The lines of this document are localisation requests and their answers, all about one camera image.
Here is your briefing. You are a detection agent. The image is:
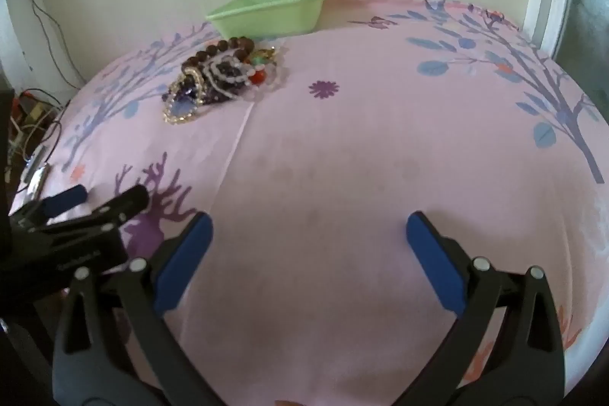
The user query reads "green plastic basin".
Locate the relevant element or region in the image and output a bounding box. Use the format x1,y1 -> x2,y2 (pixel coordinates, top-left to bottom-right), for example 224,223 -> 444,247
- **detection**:
206,0 -> 329,40

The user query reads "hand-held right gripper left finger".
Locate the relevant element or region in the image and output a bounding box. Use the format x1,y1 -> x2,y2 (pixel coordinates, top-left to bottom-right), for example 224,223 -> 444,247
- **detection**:
52,212 -> 224,406

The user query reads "white power strip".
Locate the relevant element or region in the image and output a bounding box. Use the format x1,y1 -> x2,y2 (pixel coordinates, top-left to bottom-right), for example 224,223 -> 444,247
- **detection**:
21,163 -> 52,202

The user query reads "gold chain bracelet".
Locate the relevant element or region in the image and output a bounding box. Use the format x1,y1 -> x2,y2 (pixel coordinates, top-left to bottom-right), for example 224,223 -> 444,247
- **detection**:
250,46 -> 279,67

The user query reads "red bead bracelet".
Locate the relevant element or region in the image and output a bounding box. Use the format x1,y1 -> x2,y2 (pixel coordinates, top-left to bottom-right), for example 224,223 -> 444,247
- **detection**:
247,60 -> 289,90

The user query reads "pink tree print sheet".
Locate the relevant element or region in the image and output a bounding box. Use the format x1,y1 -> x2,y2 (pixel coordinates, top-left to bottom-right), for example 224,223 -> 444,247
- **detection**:
10,0 -> 609,406

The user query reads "black wall cable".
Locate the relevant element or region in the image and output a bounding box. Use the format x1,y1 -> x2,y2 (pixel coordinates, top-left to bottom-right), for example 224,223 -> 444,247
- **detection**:
12,0 -> 84,90

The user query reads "brown wooden bead bracelet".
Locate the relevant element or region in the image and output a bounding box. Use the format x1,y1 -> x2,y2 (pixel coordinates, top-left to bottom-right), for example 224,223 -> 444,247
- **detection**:
182,36 -> 254,76

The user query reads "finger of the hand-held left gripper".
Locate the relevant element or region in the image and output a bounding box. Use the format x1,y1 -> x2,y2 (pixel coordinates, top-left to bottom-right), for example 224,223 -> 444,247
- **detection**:
14,185 -> 89,226
45,184 -> 150,240

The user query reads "purple crystal bracelet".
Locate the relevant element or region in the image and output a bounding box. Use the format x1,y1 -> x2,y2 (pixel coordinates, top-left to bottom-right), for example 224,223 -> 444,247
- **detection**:
164,75 -> 212,105

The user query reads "dark purple bead bracelet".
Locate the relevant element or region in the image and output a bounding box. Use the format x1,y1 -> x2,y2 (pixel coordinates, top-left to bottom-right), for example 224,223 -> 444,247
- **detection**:
216,59 -> 248,76

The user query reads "white bead bracelet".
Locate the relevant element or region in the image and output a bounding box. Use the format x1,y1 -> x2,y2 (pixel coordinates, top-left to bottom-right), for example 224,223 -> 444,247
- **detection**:
202,54 -> 260,99

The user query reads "blue stone gold pendant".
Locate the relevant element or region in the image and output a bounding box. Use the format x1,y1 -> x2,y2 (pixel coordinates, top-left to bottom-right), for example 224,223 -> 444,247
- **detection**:
163,94 -> 201,126

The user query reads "tangle of floor cables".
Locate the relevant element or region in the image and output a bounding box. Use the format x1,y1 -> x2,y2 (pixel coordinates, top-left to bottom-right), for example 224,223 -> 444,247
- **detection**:
7,88 -> 65,162

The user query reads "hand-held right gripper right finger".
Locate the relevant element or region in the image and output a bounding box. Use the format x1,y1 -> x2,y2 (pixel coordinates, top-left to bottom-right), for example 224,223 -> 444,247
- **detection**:
406,210 -> 567,406

